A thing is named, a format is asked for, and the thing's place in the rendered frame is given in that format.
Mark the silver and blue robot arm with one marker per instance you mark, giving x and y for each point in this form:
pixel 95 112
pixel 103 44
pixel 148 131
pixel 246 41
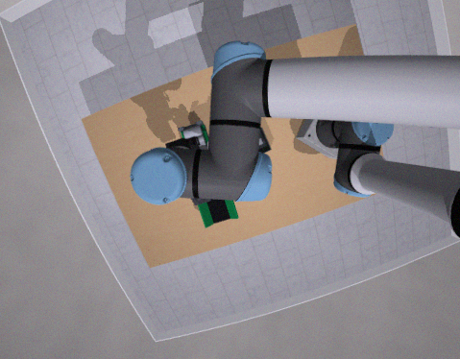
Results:
pixel 373 92

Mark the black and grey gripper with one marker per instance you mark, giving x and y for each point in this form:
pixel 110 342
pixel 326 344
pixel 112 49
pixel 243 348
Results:
pixel 186 142

